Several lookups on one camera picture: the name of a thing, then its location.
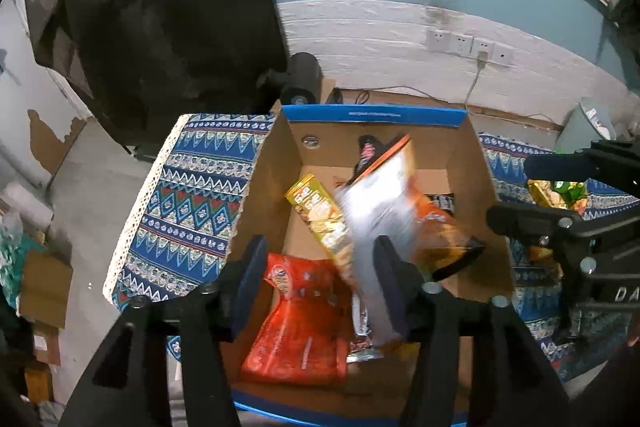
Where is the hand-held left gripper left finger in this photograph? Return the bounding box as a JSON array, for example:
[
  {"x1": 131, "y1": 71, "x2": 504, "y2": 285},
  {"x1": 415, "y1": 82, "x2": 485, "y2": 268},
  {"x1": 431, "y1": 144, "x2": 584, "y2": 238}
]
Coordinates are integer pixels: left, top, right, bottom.
[{"x1": 60, "y1": 234, "x2": 271, "y2": 427}]

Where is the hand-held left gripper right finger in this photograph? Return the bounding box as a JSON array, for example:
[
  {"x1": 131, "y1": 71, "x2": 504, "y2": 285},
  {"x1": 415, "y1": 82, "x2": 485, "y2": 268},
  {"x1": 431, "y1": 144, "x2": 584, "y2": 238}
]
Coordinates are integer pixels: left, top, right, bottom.
[{"x1": 372, "y1": 234, "x2": 572, "y2": 427}]

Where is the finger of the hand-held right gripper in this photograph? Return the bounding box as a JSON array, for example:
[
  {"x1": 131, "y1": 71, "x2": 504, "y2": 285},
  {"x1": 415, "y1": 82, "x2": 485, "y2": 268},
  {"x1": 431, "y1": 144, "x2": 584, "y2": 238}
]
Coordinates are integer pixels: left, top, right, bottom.
[
  {"x1": 524, "y1": 138, "x2": 640, "y2": 196},
  {"x1": 486, "y1": 201, "x2": 640, "y2": 279}
]

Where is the green snack packet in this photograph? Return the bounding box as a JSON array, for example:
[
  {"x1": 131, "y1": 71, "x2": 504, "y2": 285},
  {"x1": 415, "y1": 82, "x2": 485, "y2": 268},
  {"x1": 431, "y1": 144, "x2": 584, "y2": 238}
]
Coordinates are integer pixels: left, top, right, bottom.
[{"x1": 550, "y1": 179, "x2": 590, "y2": 214}]

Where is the small foil snack packet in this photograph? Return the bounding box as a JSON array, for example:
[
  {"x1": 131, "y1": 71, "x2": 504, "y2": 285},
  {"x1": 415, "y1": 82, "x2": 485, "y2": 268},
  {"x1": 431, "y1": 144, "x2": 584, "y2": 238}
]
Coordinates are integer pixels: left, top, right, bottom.
[{"x1": 345, "y1": 292, "x2": 387, "y2": 364}]

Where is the red snack packet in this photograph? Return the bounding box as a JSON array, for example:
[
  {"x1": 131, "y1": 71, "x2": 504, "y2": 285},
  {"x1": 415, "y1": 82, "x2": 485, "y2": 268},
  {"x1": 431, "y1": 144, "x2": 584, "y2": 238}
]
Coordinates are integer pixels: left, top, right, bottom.
[{"x1": 240, "y1": 253, "x2": 352, "y2": 386}]

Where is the orange snack bag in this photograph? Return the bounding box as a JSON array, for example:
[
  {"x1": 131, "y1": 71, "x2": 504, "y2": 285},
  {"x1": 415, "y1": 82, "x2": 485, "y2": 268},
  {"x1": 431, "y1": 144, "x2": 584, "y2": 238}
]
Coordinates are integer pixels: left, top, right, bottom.
[{"x1": 414, "y1": 193, "x2": 487, "y2": 282}]

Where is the white-backed snack packet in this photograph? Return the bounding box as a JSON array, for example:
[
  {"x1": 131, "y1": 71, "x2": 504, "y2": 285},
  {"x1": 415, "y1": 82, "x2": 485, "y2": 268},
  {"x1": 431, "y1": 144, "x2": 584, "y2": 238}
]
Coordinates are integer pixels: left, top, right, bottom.
[{"x1": 334, "y1": 134, "x2": 420, "y2": 349}]

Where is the blue cardboard box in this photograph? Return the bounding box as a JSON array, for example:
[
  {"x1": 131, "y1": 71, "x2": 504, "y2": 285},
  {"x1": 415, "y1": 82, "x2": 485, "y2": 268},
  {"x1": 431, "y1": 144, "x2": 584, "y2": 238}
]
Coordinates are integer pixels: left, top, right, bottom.
[{"x1": 220, "y1": 104, "x2": 517, "y2": 427}]

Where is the long yellow snack packet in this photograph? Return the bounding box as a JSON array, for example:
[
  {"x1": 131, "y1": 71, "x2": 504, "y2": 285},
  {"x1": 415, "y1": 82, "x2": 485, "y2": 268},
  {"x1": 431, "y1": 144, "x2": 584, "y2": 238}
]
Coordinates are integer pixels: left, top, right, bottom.
[{"x1": 285, "y1": 173, "x2": 362, "y2": 279}]

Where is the yellow-green snack packet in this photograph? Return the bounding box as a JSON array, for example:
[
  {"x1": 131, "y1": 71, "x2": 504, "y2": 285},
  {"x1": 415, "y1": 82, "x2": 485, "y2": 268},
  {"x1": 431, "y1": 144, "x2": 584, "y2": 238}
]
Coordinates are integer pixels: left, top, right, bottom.
[{"x1": 527, "y1": 179, "x2": 557, "y2": 208}]

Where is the grey trash bin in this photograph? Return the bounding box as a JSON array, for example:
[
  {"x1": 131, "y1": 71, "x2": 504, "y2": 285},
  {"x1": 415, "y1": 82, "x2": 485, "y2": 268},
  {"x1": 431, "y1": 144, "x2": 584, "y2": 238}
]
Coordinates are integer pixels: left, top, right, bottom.
[{"x1": 555, "y1": 97, "x2": 617, "y2": 154}]

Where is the crumpled white paper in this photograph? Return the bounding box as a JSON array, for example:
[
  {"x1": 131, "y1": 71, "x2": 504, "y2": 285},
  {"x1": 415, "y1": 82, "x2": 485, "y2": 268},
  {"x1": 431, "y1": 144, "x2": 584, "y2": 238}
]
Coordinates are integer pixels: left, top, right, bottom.
[{"x1": 584, "y1": 106, "x2": 615, "y2": 134}]

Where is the blue patterned blanket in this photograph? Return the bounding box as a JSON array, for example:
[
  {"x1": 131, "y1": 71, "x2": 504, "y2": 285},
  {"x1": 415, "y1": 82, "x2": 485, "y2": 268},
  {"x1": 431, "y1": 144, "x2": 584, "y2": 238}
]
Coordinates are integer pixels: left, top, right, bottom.
[{"x1": 102, "y1": 113, "x2": 640, "y2": 384}]

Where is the black cylindrical device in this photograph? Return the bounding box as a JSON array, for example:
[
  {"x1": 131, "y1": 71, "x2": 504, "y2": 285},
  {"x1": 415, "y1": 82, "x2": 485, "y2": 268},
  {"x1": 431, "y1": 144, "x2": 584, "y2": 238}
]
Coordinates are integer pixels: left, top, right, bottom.
[{"x1": 256, "y1": 52, "x2": 324, "y2": 108}]

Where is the brown cardboard carton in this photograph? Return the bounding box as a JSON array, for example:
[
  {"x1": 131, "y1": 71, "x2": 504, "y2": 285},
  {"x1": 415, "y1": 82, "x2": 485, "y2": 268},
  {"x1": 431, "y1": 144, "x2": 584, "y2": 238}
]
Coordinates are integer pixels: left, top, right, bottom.
[{"x1": 17, "y1": 248, "x2": 74, "y2": 329}]

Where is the white paper roll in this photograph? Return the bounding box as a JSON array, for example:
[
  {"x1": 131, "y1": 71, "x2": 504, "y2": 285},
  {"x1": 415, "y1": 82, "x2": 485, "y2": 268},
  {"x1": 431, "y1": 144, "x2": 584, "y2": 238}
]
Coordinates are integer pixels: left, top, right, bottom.
[{"x1": 0, "y1": 183, "x2": 55, "y2": 229}]

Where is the dark hanging cloth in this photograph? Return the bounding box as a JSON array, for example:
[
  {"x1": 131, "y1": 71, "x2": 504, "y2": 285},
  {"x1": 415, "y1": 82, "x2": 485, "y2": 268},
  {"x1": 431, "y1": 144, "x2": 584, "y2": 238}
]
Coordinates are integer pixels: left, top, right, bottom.
[{"x1": 30, "y1": 0, "x2": 292, "y2": 148}]

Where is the white charger cable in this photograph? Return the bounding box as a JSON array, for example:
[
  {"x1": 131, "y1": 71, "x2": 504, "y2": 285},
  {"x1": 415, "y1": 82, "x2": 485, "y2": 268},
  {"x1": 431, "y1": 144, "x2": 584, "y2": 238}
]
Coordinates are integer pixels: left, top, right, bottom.
[{"x1": 464, "y1": 51, "x2": 490, "y2": 108}]

